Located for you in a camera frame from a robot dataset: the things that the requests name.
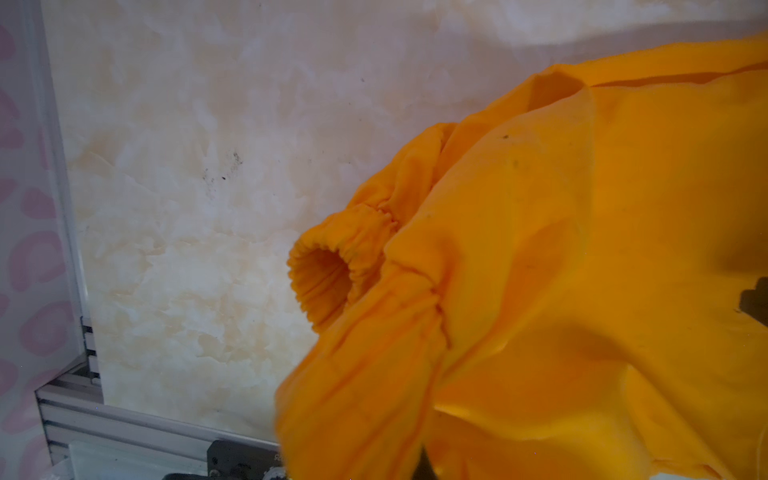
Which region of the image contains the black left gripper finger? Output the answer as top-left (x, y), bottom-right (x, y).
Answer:
top-left (411, 448), bottom-right (438, 480)

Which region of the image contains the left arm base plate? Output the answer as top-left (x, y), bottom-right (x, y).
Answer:
top-left (163, 440), bottom-right (289, 480)

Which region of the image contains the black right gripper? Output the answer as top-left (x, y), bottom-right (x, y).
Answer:
top-left (739, 277), bottom-right (768, 326)

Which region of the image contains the orange garment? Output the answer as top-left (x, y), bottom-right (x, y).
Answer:
top-left (275, 34), bottom-right (767, 479)

